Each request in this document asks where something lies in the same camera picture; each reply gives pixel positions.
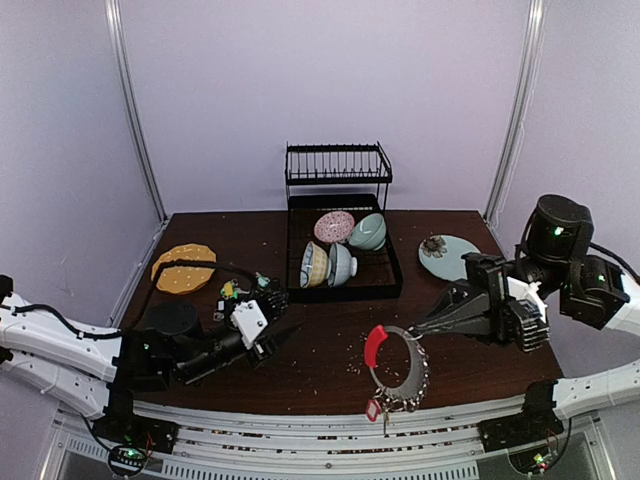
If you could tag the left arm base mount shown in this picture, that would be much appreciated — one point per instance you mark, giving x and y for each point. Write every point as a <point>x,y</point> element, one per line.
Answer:
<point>130,446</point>

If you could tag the aluminium frame post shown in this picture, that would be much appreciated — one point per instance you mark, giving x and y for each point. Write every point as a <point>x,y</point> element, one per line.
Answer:
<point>524,91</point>
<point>117,35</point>

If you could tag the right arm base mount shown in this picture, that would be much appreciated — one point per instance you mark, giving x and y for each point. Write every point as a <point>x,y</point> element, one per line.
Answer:
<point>532,441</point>

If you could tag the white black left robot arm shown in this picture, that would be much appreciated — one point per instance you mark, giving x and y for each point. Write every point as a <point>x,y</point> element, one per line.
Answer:
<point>95,370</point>

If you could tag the light blue flower plate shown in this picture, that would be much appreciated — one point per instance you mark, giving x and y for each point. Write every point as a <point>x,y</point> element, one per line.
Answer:
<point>442,256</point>

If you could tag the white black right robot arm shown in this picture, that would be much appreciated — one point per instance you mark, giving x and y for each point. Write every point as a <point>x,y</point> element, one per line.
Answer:
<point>595,286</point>

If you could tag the grey blue ribbed bowl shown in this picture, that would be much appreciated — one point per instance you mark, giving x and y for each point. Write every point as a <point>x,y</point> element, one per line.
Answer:
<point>342,266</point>

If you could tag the black head key bunch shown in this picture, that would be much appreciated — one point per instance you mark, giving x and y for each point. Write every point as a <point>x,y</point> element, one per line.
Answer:
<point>264,285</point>

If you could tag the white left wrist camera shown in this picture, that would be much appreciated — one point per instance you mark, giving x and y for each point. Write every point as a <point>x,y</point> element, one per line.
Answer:
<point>249,319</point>

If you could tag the pink patterned bowl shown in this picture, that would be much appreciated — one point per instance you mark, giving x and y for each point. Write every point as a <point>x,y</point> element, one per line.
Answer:
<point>334,227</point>

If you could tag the red tag key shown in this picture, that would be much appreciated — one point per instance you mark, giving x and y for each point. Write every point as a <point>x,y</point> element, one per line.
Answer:
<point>379,408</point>

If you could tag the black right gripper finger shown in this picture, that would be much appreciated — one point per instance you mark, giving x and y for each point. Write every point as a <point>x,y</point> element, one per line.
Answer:
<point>474,326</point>
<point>460,301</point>

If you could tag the yellow dotted plate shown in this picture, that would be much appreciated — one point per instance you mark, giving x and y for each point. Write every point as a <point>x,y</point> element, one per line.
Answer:
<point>182,280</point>

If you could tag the right aluminium frame post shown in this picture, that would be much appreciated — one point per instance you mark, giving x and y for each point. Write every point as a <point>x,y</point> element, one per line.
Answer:
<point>524,91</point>

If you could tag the blue yellow patterned bowl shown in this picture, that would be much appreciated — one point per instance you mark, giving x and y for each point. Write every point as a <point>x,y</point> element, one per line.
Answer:
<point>314,267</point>

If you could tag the green celadon bowl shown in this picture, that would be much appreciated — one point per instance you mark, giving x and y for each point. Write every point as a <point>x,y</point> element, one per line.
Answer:
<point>370,233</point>

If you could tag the large grey red keyring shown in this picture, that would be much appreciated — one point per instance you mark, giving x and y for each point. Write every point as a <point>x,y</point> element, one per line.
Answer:
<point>398,365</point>

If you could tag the yellow green tag keys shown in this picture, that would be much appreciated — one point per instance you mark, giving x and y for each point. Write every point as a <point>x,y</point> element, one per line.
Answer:
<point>231,291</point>

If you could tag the black wire dish rack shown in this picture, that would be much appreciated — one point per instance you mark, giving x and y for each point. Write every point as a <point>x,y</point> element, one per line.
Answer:
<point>320,178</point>

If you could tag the white tag key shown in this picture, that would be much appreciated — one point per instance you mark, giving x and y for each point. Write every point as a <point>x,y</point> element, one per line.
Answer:
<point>222,310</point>

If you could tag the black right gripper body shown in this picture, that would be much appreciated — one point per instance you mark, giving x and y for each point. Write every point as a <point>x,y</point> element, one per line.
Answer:
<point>491,298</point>

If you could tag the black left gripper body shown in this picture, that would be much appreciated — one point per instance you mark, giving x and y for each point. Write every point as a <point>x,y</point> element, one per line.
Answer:
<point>262,353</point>

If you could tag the left aluminium frame post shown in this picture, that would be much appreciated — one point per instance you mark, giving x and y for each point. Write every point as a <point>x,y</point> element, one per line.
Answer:
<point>117,35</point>

